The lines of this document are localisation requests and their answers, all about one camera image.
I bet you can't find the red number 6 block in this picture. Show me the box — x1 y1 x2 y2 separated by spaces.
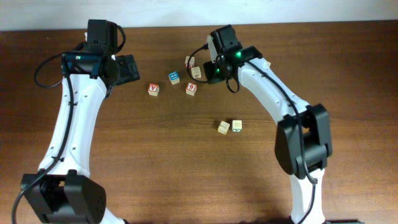
185 83 197 96

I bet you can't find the blue letter H block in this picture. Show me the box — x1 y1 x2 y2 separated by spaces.
168 71 180 85

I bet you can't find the yellow wooden block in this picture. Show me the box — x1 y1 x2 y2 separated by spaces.
217 121 230 134

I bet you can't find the green wooden block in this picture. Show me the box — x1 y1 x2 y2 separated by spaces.
231 120 243 133

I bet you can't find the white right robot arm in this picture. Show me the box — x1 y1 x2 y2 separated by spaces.
203 25 333 223

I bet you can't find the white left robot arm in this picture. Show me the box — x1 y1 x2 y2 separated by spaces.
11 19 140 223

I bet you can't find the plain K wooden block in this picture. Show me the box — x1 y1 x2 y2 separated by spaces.
191 67 201 79

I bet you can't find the red X wooden block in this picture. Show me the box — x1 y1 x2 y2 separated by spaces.
185 56 195 68

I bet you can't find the red letter A block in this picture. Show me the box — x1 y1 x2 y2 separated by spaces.
148 83 159 96

